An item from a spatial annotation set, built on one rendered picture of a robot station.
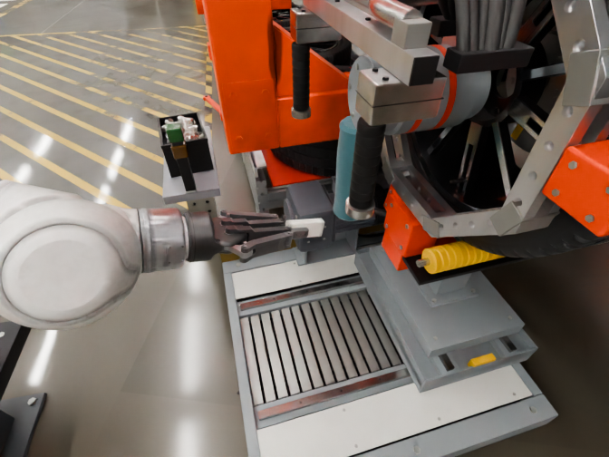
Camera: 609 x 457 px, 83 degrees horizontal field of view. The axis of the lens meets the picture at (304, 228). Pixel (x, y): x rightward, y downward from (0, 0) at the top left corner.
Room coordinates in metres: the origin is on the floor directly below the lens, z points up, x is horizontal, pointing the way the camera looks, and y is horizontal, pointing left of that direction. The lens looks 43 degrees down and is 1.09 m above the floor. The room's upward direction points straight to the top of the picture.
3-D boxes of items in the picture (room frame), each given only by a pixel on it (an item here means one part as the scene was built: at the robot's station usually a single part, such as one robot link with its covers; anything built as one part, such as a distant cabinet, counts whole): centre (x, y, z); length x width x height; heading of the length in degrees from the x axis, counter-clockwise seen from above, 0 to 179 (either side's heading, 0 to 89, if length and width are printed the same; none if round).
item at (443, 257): (0.54, -0.39, 0.51); 0.29 x 0.06 x 0.06; 106
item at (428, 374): (0.67, -0.43, 0.13); 0.50 x 0.36 x 0.10; 16
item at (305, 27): (0.74, -0.02, 0.93); 0.09 x 0.05 x 0.05; 106
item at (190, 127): (1.03, 0.40, 0.51); 0.20 x 0.14 x 0.13; 21
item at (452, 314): (0.68, -0.43, 0.32); 0.40 x 0.30 x 0.28; 16
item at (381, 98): (0.41, -0.11, 0.93); 0.09 x 0.05 x 0.05; 106
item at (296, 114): (0.73, 0.01, 0.83); 0.04 x 0.04 x 0.16
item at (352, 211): (0.40, -0.08, 0.83); 0.04 x 0.04 x 0.16
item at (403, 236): (0.64, -0.30, 0.48); 0.16 x 0.12 x 0.17; 106
